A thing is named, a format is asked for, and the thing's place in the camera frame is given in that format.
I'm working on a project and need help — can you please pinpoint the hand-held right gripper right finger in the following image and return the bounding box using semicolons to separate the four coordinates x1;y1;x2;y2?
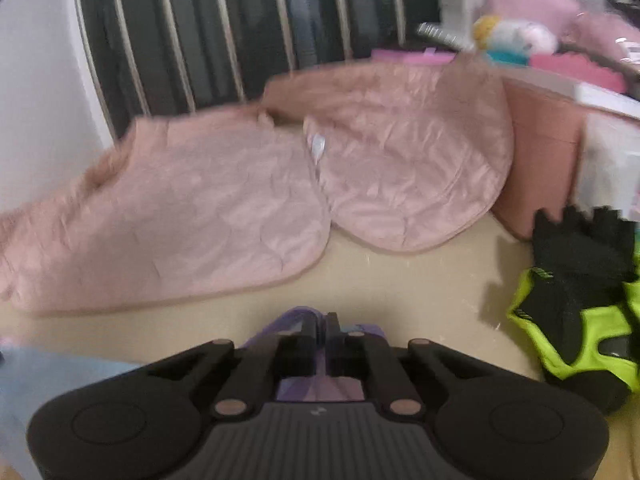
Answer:
322;312;498;418

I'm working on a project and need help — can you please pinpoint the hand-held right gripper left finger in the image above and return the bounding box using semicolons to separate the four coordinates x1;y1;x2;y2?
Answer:
142;312;321;418

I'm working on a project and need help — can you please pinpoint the pink mesh shirt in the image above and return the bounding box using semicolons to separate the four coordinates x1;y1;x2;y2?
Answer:
0;307;386;480

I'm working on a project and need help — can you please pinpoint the pink quilted jacket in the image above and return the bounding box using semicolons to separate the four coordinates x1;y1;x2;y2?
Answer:
0;52;516;317

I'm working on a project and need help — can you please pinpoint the black neon yellow glove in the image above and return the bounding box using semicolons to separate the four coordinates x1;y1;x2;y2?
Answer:
507;205;640;413

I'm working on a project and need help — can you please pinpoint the pink storage box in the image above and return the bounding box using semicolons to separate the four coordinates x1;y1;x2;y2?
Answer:
492;67;640;241

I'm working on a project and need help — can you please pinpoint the pink flat box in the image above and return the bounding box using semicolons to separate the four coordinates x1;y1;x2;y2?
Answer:
372;47;458;67

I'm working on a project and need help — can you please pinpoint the patterned plastic packet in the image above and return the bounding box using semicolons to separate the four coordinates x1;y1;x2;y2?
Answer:
417;22;476;52

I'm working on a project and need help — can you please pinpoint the window with dark blinds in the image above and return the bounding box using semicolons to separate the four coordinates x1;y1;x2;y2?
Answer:
70;0;451;136

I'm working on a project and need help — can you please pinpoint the metal window grille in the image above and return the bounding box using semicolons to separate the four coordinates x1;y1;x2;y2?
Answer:
70;0;451;136

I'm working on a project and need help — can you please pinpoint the pink textured pad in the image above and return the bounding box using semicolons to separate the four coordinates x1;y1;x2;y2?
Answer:
530;52;628;93

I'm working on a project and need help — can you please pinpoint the white plush toy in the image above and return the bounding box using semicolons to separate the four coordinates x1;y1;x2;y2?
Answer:
472;15;558;66

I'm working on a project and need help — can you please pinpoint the pink fluffy cloth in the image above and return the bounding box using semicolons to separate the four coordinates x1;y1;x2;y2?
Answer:
570;10;640;61

